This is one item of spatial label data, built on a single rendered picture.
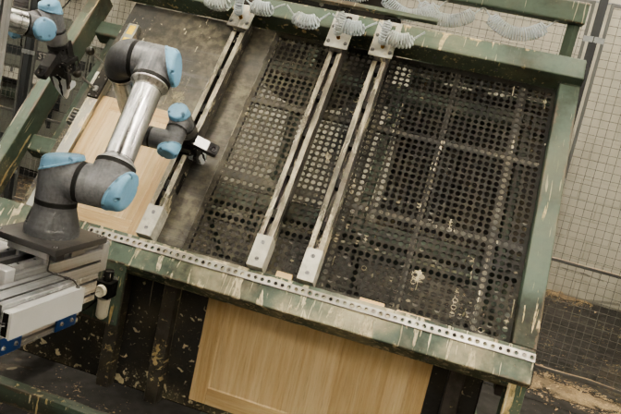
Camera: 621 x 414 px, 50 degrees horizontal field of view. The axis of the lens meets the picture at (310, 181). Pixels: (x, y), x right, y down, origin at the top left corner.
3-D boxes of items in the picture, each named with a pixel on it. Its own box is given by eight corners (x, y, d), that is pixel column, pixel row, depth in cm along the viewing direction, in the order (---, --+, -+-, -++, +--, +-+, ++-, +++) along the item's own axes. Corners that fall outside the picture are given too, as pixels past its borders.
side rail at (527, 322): (505, 351, 229) (512, 343, 219) (553, 98, 277) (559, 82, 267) (529, 358, 228) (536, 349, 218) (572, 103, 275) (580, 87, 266)
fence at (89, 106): (30, 209, 262) (25, 204, 258) (131, 29, 303) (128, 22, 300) (41, 212, 261) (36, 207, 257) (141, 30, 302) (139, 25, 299)
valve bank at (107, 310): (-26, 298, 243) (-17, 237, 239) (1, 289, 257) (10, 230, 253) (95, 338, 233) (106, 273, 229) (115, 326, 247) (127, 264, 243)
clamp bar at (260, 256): (243, 269, 243) (232, 243, 222) (337, 28, 295) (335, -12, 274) (269, 276, 241) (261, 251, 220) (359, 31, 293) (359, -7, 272)
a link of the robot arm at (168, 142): (148, 155, 236) (159, 130, 241) (178, 163, 235) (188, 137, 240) (144, 144, 229) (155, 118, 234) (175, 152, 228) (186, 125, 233)
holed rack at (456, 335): (87, 233, 249) (86, 232, 249) (91, 225, 251) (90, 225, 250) (534, 363, 216) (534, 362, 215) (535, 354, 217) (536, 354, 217)
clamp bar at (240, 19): (136, 237, 252) (115, 211, 231) (245, 8, 304) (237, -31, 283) (160, 245, 250) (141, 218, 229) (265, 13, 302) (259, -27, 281)
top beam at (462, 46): (97, -6, 315) (90, -21, 306) (106, -20, 319) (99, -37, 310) (578, 94, 270) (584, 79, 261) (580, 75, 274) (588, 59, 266)
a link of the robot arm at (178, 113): (162, 118, 232) (170, 98, 236) (170, 135, 242) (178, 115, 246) (183, 121, 231) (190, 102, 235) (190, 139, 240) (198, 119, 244)
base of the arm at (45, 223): (54, 244, 179) (60, 209, 177) (10, 228, 183) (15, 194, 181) (90, 235, 193) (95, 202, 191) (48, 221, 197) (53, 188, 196)
